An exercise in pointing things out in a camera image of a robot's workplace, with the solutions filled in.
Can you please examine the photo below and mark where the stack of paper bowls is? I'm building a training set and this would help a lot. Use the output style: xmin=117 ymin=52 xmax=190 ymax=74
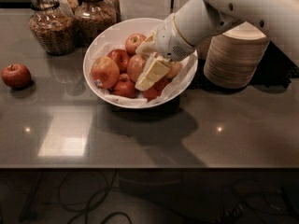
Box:
xmin=204 ymin=22 xmax=269 ymax=90
xmin=196 ymin=37 xmax=211 ymax=60

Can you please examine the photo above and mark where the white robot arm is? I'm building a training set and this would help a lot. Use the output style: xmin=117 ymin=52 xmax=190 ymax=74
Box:
xmin=135 ymin=0 xmax=299 ymax=91

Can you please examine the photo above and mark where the large left apple with sticker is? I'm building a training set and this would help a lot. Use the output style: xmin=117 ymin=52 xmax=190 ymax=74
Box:
xmin=91 ymin=56 xmax=120 ymax=89

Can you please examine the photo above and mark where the rear stack of paper bowls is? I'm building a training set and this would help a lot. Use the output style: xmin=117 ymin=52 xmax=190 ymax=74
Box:
xmin=196 ymin=37 xmax=211 ymax=60

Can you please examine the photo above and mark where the front left red apple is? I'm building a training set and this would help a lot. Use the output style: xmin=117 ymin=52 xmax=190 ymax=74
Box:
xmin=112 ymin=73 xmax=137 ymax=98

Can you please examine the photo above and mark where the white bowl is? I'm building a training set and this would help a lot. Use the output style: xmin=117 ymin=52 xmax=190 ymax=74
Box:
xmin=82 ymin=17 xmax=199 ymax=109

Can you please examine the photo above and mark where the front stack of paper bowls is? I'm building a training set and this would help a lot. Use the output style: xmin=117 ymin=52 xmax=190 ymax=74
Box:
xmin=204 ymin=22 xmax=269 ymax=90

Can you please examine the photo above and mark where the right yellow-red apple with sticker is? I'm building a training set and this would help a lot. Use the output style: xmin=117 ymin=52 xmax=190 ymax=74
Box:
xmin=165 ymin=62 xmax=181 ymax=79

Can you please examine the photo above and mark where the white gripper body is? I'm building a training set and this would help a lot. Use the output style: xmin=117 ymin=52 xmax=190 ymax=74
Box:
xmin=154 ymin=13 xmax=195 ymax=62

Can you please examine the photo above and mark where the white paper bowl liner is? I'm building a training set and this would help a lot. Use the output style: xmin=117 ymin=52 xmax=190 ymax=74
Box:
xmin=92 ymin=16 xmax=200 ymax=107

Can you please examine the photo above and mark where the top apple with sticker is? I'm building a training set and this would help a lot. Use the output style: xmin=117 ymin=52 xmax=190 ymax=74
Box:
xmin=125 ymin=33 xmax=146 ymax=55

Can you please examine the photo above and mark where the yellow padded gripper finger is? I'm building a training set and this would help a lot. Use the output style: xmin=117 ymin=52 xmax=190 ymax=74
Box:
xmin=135 ymin=32 xmax=156 ymax=54
xmin=135 ymin=53 xmax=170 ymax=91

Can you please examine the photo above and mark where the dark red apple in bowl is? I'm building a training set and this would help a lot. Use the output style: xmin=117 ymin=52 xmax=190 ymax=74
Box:
xmin=107 ymin=49 xmax=130 ymax=73

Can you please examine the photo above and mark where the front right red apple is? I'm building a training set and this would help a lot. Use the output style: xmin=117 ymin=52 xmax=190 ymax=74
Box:
xmin=142 ymin=77 xmax=168 ymax=101

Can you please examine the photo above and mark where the right glass cereal jar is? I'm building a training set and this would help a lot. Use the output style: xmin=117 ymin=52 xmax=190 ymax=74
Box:
xmin=75 ymin=0 xmax=117 ymax=43

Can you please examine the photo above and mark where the black floor cable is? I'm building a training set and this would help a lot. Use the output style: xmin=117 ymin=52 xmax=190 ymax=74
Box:
xmin=57 ymin=169 xmax=134 ymax=224

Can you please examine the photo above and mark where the centre yellow-red apple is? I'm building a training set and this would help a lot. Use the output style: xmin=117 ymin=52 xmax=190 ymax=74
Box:
xmin=127 ymin=54 xmax=146 ymax=82

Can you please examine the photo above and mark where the left glass cereal jar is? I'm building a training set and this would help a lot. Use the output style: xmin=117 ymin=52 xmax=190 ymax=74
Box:
xmin=28 ymin=0 xmax=76 ymax=55

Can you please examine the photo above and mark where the red apple on table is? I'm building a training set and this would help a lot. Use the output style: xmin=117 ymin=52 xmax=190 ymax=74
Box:
xmin=1 ymin=63 xmax=32 ymax=90

